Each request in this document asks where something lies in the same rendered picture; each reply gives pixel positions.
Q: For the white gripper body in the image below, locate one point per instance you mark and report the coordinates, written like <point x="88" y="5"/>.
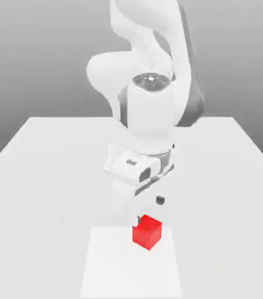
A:
<point x="153" y="181"/>

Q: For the small red cube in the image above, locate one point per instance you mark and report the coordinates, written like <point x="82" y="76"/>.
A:
<point x="146" y="233"/>

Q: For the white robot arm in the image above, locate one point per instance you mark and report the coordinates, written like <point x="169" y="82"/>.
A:
<point x="149" y="109"/>

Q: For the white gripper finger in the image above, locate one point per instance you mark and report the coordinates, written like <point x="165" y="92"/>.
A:
<point x="138" y="220"/>
<point x="160" y="200"/>

